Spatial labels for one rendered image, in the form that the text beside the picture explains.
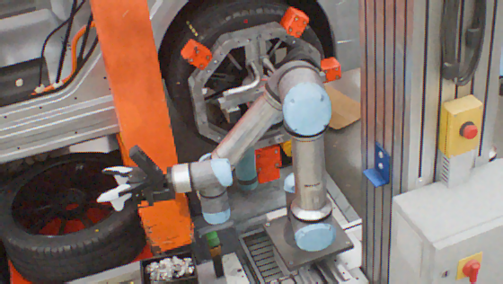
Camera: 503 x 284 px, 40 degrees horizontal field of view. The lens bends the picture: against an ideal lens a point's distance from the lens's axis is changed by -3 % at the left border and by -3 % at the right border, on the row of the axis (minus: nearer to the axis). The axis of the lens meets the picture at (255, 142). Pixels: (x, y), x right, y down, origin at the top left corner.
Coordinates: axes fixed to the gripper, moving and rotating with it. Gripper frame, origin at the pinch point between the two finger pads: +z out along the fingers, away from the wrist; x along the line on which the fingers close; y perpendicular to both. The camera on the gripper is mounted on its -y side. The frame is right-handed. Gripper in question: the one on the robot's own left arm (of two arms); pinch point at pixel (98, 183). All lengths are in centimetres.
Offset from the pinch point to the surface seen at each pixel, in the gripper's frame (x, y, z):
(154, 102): 48.0, 0.3, -13.9
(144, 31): 45, -25, -15
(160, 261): 44, 61, -5
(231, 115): 72, 21, -38
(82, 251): 68, 68, 28
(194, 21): 111, -4, -29
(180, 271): 39, 63, -12
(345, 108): 213, 95, -107
